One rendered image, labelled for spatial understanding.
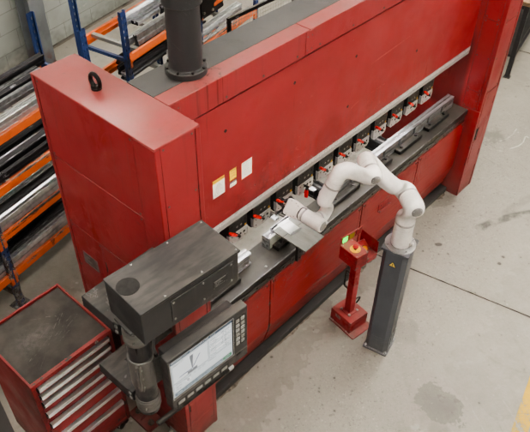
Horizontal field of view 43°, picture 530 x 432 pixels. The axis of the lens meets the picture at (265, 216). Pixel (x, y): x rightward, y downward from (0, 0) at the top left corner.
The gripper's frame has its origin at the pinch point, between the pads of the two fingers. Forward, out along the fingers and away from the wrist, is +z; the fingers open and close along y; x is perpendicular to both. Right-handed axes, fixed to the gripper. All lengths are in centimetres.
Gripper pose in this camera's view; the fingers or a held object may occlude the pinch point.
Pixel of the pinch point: (280, 201)
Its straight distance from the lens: 393.6
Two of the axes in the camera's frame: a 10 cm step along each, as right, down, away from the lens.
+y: -4.1, 8.9, 2.2
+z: -7.4, -4.6, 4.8
